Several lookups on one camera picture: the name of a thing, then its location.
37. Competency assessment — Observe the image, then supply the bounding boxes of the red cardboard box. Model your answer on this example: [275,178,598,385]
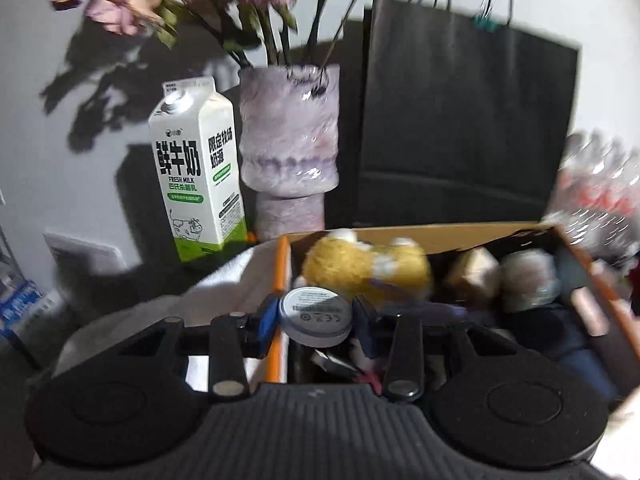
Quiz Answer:
[265,221,640,396]

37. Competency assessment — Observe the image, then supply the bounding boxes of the white and green milk carton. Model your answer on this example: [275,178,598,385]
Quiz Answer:
[148,76,248,263]

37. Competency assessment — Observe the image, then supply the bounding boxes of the grey rounded object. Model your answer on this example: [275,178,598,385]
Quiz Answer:
[501,250,560,313]

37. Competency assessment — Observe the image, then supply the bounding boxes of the metal storage rack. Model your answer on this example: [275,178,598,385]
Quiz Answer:
[0,225,66,361]

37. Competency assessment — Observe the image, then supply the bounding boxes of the round grey disc device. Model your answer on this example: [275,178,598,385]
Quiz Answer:
[277,286,354,347]

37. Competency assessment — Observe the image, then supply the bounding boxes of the black paper bag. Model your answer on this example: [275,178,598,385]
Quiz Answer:
[357,0,583,228]

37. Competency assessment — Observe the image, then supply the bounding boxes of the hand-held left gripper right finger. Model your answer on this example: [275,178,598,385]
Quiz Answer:
[351,294,526,404]

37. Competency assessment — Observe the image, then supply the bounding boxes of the white fleece blanket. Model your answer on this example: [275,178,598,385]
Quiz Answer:
[52,242,281,393]

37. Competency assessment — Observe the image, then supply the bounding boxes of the pack of water bottles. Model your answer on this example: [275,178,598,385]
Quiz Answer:
[542,130,640,271]

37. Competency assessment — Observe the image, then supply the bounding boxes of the dark blue zip pouch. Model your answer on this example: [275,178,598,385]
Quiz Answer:
[502,302,621,401]

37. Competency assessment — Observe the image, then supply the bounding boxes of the white wall socket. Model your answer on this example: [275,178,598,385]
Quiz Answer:
[42,230,126,277]

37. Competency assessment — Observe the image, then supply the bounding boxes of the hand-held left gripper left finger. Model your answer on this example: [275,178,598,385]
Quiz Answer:
[117,294,282,402]

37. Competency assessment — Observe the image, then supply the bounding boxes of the beige soft object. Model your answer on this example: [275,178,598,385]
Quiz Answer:
[446,247,502,306]

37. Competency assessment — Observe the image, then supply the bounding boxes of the dried flower bouquet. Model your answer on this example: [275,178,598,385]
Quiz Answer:
[45,0,441,68]

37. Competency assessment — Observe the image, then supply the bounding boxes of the white and yellow plush toy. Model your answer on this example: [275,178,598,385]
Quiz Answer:
[302,228,433,306]

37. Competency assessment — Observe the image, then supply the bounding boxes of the pink rectangular object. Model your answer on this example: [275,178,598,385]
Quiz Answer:
[570,285,612,337]

